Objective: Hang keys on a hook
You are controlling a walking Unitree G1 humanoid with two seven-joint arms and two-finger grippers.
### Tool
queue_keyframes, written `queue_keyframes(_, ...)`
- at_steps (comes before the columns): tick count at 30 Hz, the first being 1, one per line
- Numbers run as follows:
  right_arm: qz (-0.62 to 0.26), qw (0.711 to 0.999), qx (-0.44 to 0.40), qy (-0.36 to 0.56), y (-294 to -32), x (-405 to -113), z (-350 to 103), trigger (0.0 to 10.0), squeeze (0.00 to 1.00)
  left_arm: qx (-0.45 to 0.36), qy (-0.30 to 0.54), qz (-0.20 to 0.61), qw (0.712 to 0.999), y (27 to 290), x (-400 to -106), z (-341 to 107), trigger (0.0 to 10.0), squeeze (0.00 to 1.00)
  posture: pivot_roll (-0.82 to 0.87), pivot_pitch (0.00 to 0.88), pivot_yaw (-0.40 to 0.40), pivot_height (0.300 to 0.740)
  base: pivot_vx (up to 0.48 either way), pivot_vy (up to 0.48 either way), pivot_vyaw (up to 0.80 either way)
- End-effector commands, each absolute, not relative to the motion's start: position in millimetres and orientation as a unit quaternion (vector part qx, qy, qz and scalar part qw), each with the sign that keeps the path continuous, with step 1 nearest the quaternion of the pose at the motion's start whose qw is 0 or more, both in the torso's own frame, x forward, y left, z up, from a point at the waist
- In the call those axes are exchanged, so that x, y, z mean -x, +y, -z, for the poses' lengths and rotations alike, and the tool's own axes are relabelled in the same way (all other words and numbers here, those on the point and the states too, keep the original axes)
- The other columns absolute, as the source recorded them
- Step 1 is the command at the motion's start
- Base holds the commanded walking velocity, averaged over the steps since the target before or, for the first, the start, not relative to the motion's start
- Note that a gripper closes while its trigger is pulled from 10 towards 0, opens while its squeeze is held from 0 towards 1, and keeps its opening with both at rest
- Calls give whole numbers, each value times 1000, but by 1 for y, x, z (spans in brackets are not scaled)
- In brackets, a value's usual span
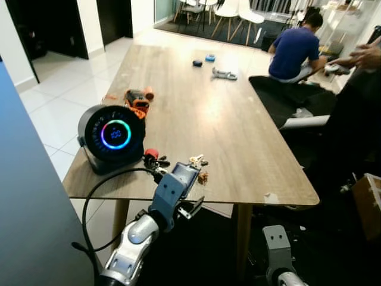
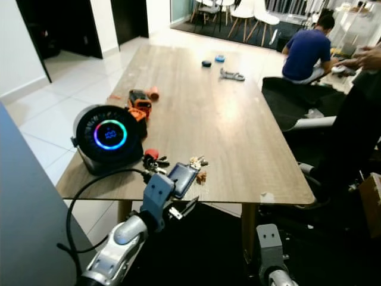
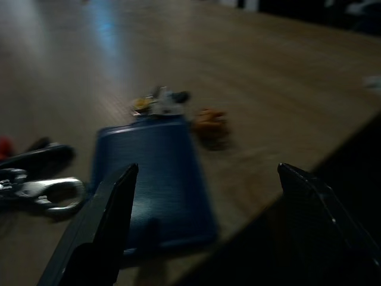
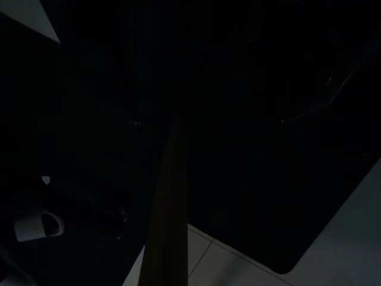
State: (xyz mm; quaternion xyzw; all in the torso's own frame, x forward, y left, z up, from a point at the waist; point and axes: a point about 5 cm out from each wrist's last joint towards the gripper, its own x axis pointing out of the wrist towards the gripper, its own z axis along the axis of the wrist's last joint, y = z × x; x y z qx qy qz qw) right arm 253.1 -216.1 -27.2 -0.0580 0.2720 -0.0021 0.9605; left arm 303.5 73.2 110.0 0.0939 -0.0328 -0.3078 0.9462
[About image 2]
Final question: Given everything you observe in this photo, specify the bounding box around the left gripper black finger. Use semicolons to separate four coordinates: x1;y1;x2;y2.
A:
143;156;170;178
169;198;200;221

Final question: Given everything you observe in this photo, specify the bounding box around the silver key bunch brown charm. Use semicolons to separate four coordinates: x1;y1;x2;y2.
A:
188;156;209;183

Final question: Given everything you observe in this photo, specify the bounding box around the wooden dining table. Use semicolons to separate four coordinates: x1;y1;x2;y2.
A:
55;43;316;266

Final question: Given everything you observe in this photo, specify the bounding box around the orange black power drill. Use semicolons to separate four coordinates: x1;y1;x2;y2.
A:
127;87;160;123

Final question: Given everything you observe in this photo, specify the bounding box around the silver grey metal tool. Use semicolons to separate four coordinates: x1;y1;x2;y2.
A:
219;68;246;82

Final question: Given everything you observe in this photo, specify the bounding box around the dark floor rug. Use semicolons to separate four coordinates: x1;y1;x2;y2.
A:
170;18;295;51

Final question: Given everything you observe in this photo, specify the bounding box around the white dining chair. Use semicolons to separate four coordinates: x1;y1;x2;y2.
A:
231;0;255;35
195;0;222;27
254;0;282;45

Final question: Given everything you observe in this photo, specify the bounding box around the person in blue shirt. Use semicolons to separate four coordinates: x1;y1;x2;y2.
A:
282;13;337;84

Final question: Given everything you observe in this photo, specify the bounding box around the person in black clothes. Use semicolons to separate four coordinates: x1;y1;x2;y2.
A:
304;43;381;206

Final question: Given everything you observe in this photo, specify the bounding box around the brown cardboard box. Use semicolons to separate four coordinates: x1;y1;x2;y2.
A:
359;173;381;239

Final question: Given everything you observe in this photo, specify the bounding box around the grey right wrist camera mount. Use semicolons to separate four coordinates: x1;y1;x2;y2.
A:
256;223;285;272

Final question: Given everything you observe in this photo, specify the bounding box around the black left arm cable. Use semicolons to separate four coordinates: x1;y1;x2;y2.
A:
57;168;149;281

